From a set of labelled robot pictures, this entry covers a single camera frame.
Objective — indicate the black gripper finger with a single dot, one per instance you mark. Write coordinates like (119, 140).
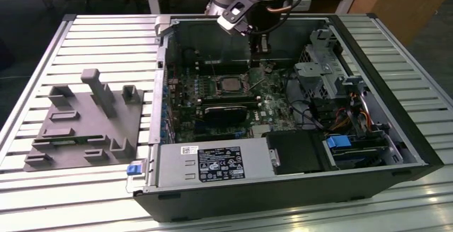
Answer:
(256, 46)

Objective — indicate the metal locking lever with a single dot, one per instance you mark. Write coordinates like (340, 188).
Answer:
(212, 66)
(259, 83)

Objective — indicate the silver CPU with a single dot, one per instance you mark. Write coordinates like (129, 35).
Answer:
(232, 84)

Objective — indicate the CPU socket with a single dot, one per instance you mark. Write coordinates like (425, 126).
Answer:
(217, 91)

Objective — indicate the metal drive cage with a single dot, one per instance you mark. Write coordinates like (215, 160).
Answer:
(319, 70)

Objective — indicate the green motherboard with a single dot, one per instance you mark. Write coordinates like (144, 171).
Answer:
(276, 110)

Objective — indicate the black graphics card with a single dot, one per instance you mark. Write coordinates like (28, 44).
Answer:
(227, 113)

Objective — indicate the silver chipset heatsink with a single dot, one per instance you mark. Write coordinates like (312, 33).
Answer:
(259, 131)

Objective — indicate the black plastic shroud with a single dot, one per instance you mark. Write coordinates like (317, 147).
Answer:
(297, 152)

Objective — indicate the blue disk carrier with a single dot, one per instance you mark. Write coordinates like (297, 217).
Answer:
(337, 141)

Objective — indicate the wooden cabinet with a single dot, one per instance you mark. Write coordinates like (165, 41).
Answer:
(417, 3)

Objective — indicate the silver power supply unit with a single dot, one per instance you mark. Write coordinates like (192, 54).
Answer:
(169, 163)

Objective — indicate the grey parts rack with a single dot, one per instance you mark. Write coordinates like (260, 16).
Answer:
(88, 125)

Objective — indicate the blue case latch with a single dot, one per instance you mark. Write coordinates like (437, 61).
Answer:
(133, 168)

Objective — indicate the black PC case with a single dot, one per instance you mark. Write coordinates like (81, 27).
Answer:
(248, 205)

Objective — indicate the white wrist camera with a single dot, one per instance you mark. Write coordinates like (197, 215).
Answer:
(229, 23)

